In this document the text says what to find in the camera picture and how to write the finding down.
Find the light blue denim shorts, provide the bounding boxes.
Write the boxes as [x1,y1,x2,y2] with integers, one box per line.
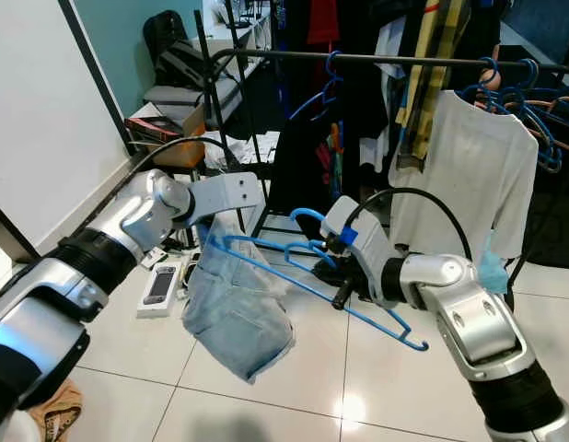
[181,230,296,386]

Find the copper pink metal hanger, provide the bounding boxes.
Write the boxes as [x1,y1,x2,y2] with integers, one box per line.
[480,66,569,159]

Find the black t-shirt colourful print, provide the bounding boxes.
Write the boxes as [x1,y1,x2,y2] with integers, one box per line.
[269,115,350,240]

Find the light blue face mask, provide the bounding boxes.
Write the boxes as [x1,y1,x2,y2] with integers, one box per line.
[478,230,511,296]

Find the white hanging garment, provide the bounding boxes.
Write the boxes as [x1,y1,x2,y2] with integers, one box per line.
[358,18,405,176]

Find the yellow grey plaid shirt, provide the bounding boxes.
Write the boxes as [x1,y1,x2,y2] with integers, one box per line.
[398,0,474,171]

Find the white plastic bag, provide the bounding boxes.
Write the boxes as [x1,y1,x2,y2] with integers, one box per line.
[215,132,276,171]

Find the white console box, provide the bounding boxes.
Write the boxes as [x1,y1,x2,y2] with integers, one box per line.
[137,262,186,320]

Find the brown cardboard box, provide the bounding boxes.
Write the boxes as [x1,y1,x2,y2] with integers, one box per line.
[125,101,204,169]

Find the black metal clothes rack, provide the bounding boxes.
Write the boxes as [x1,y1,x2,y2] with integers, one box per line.
[194,0,569,268]

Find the black red product box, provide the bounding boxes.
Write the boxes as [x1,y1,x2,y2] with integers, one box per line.
[125,115,184,146]

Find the red t-shirt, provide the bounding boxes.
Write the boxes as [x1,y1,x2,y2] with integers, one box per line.
[306,0,343,45]

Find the grey seat cushion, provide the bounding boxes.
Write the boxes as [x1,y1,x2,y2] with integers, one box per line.
[142,83,207,107]

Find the tan garment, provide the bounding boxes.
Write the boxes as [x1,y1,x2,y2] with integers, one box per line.
[29,379,85,442]

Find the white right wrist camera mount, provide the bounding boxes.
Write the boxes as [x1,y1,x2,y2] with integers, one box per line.
[321,196,401,300]

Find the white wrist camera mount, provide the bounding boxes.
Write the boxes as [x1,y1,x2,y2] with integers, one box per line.
[321,196,401,300]
[191,170,267,227]

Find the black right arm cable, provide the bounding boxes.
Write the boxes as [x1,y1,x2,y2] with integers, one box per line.
[363,187,477,263]

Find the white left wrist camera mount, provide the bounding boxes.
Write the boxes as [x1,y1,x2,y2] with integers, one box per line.
[191,170,267,227]

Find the black wall trim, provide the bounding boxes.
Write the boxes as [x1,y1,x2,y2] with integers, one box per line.
[59,0,138,157]

